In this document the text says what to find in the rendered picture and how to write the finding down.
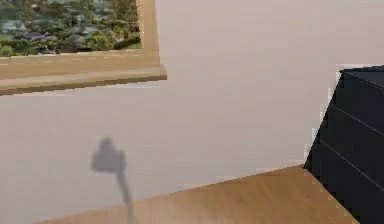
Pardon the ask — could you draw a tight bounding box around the wooden framed window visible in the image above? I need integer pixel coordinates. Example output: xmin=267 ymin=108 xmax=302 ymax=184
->
xmin=0 ymin=0 xmax=168 ymax=97

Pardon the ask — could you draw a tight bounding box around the black chest of drawers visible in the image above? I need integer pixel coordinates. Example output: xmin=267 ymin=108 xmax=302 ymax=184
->
xmin=303 ymin=65 xmax=384 ymax=224

